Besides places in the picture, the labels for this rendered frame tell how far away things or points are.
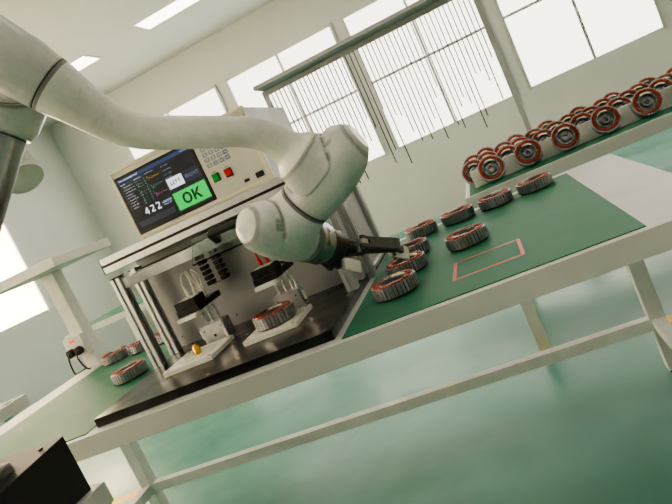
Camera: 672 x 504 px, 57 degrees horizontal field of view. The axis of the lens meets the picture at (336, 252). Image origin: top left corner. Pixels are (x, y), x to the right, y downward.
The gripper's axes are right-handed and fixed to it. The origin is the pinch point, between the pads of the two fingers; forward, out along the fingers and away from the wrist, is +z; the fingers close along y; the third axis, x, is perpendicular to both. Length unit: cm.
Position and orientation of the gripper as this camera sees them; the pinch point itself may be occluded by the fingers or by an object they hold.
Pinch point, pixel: (380, 260)
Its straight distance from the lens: 141.9
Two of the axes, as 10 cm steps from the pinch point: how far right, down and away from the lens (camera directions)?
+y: 7.6, -2.5, -6.0
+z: 6.5, 1.7, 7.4
